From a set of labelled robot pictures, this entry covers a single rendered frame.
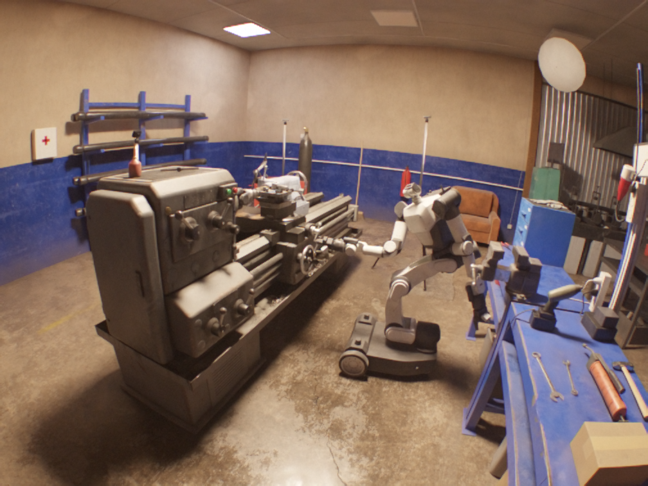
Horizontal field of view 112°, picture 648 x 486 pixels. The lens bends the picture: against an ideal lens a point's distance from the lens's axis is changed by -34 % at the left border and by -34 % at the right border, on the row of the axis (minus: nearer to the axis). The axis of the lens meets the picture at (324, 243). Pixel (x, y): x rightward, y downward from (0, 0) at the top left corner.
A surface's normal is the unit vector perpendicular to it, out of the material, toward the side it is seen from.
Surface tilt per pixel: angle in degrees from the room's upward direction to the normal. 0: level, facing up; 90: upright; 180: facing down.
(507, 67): 90
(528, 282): 90
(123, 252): 90
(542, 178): 90
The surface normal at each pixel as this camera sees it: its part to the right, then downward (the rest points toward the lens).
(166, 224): 0.93, 0.17
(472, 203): -0.40, 0.33
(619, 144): -0.36, 0.13
